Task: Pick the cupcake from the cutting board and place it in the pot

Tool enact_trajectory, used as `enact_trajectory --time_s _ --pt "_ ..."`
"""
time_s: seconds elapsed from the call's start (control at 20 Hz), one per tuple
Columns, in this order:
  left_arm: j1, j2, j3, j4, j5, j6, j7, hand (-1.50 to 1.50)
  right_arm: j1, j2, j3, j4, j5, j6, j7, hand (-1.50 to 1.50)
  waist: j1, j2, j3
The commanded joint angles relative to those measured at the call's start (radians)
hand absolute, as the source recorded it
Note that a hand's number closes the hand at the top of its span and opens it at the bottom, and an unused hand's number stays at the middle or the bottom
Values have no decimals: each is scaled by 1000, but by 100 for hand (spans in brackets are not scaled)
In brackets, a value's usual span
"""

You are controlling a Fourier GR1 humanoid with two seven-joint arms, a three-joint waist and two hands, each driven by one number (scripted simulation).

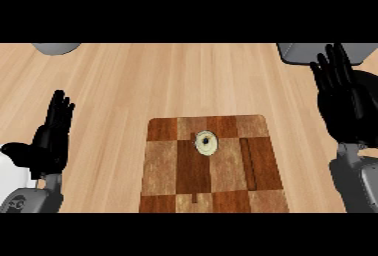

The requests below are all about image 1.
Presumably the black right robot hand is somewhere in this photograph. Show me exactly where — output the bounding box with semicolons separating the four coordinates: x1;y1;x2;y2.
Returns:
309;42;378;150

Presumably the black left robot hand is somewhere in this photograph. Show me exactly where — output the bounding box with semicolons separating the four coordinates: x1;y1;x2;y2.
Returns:
0;89;77;181

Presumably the cream cupcake with dark centre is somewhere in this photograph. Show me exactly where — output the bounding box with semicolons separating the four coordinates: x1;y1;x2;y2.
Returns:
194;129;220;157

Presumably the checkered wooden cutting board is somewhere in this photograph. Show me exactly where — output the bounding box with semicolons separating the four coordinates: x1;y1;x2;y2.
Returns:
138;114;291;214

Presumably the grey flat appliance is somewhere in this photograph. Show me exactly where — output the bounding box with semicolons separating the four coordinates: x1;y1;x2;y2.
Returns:
275;43;378;67

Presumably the grey rounded object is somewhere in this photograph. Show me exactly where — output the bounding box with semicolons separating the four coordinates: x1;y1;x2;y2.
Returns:
31;43;83;56

